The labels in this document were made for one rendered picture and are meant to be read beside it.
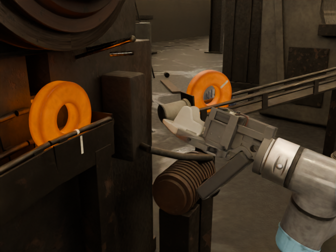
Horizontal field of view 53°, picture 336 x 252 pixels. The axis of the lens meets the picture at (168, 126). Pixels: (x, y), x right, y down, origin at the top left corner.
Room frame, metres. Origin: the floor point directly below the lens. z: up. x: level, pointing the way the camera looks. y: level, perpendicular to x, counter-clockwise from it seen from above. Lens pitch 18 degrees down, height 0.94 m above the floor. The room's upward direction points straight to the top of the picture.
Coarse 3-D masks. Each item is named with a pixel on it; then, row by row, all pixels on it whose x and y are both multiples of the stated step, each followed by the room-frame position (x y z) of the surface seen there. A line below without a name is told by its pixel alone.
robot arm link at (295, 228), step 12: (288, 204) 0.52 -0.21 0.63; (288, 216) 0.50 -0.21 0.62; (300, 216) 0.48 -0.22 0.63; (312, 216) 0.47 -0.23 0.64; (288, 228) 0.50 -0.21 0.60; (300, 228) 0.48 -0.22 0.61; (312, 228) 0.47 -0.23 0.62; (324, 228) 0.47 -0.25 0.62; (276, 240) 0.52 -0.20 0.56; (288, 240) 0.49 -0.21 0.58; (300, 240) 0.48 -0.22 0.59; (312, 240) 0.48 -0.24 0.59; (324, 240) 0.49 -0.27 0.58
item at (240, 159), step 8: (240, 152) 0.55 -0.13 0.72; (232, 160) 0.55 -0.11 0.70; (240, 160) 0.54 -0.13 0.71; (248, 160) 0.54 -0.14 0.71; (224, 168) 0.55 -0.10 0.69; (232, 168) 0.54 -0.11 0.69; (240, 168) 0.54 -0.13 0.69; (216, 176) 0.55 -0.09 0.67; (224, 176) 0.54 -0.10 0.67; (232, 176) 0.55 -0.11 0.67; (200, 184) 0.57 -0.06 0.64; (208, 184) 0.55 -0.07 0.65; (216, 184) 0.55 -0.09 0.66; (224, 184) 0.57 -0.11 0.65; (200, 192) 0.55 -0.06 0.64; (208, 192) 0.55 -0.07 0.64; (216, 192) 0.56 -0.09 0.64
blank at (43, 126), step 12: (48, 84) 0.68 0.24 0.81; (60, 84) 0.68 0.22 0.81; (72, 84) 0.71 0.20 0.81; (36, 96) 0.66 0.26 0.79; (48, 96) 0.65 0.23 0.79; (60, 96) 0.68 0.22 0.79; (72, 96) 0.71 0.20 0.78; (84, 96) 0.74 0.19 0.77; (36, 108) 0.64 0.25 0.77; (48, 108) 0.65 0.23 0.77; (72, 108) 0.73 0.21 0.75; (84, 108) 0.74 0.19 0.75; (36, 120) 0.63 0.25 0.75; (48, 120) 0.64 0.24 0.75; (72, 120) 0.73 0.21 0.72; (84, 120) 0.74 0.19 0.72; (36, 132) 0.63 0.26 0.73; (48, 132) 0.64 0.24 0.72; (60, 132) 0.67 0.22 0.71
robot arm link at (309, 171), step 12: (300, 156) 0.50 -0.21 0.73; (312, 156) 0.50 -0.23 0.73; (324, 156) 0.50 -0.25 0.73; (300, 168) 0.49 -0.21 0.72; (312, 168) 0.48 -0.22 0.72; (324, 168) 0.48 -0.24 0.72; (288, 180) 0.49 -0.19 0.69; (300, 180) 0.48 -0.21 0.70; (312, 180) 0.47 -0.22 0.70; (324, 180) 0.47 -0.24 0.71; (300, 192) 0.49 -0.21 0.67; (312, 192) 0.47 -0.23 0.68; (324, 192) 0.46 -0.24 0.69; (300, 204) 0.49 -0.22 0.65; (312, 204) 0.47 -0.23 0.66; (324, 204) 0.46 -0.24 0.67; (324, 216) 0.47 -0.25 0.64
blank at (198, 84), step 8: (200, 72) 1.05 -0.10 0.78; (208, 72) 1.04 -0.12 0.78; (216, 72) 1.05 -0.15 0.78; (192, 80) 1.04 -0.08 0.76; (200, 80) 1.03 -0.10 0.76; (208, 80) 1.04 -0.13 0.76; (216, 80) 1.05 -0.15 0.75; (224, 80) 1.07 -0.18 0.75; (192, 88) 1.01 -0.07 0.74; (200, 88) 1.03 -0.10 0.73; (216, 88) 1.07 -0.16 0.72; (224, 88) 1.07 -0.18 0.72; (200, 96) 1.03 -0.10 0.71; (216, 96) 1.08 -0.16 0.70; (224, 96) 1.07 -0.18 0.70; (200, 104) 1.03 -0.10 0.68; (208, 104) 1.06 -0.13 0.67
